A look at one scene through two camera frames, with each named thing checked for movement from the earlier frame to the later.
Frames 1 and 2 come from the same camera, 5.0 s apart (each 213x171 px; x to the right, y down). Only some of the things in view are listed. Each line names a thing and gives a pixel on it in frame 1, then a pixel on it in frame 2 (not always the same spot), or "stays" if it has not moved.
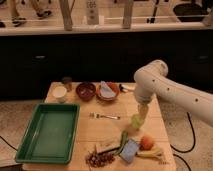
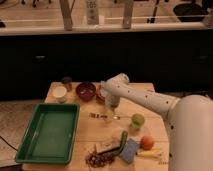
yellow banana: x=149 y=154 stays
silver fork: x=96 y=115 stays
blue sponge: x=129 y=150 stays
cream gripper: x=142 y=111 → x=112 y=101
